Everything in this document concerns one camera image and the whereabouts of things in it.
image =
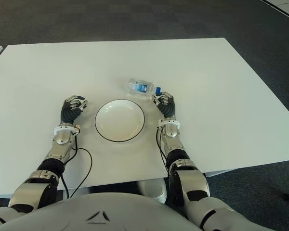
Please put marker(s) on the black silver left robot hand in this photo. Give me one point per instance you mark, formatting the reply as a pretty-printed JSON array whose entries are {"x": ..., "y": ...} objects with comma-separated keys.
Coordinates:
[{"x": 68, "y": 113}]

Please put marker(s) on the white rounded robot leg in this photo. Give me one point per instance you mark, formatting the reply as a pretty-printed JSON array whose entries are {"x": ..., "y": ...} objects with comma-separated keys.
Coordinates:
[{"x": 154, "y": 190}]

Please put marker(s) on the grey white robot torso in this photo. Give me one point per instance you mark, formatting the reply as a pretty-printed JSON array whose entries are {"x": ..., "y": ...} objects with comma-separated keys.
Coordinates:
[{"x": 98, "y": 214}]

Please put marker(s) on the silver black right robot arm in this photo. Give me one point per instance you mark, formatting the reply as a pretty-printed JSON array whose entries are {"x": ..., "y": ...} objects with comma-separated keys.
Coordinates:
[{"x": 174, "y": 146}]

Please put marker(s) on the white plate black rim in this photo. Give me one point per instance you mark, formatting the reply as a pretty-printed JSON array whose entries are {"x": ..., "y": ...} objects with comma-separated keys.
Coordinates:
[{"x": 120, "y": 120}]

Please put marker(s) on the clear water bottle blue cap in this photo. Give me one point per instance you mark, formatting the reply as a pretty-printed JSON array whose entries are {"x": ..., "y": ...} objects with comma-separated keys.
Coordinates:
[{"x": 139, "y": 86}]

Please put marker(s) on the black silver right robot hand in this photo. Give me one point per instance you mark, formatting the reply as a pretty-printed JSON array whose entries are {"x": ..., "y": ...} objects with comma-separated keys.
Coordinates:
[{"x": 168, "y": 108}]

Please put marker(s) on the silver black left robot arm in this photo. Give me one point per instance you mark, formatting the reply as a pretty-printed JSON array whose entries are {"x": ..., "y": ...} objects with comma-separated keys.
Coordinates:
[{"x": 60, "y": 140}]

